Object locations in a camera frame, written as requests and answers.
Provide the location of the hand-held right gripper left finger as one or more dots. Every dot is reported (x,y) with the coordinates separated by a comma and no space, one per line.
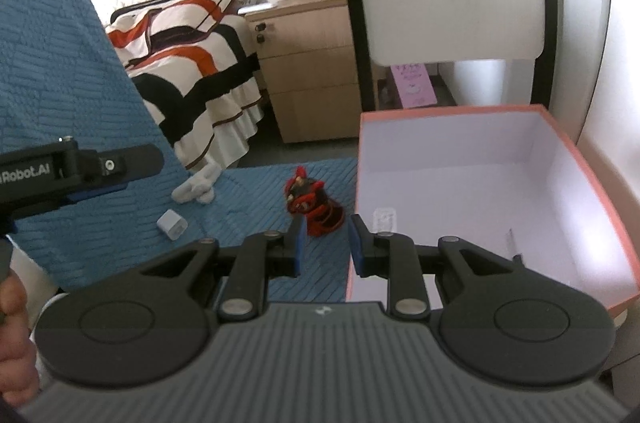
(299,245)

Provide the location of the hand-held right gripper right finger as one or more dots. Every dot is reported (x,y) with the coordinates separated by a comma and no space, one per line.
(357,248)

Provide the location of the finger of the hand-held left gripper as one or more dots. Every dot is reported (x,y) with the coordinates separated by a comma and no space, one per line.
(130,163)

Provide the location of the red black toy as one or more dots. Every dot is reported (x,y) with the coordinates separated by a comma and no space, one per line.
(312,208)

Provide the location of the white plush toy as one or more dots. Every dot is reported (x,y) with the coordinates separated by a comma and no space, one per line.
(197,187)

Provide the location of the white charger cube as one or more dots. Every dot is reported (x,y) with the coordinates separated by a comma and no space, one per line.
(171,224)

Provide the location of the pink cardboard box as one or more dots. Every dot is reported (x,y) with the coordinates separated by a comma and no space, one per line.
(450,163)

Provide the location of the person's left hand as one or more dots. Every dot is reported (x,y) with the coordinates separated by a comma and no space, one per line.
(15,333)

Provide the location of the small blister pack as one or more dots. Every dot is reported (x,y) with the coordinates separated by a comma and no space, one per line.
(385,219)

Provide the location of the blue textured blanket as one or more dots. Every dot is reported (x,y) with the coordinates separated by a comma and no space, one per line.
(60,78)

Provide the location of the striped bedspread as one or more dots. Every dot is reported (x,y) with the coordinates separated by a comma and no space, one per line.
(200,78)

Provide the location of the striped pillow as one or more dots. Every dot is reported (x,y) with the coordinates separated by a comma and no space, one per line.
(175,13)

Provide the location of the wooden nightstand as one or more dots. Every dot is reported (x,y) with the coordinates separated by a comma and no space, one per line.
(310,68)

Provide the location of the keys in drawer lock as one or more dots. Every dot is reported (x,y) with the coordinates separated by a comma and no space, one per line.
(260,33)

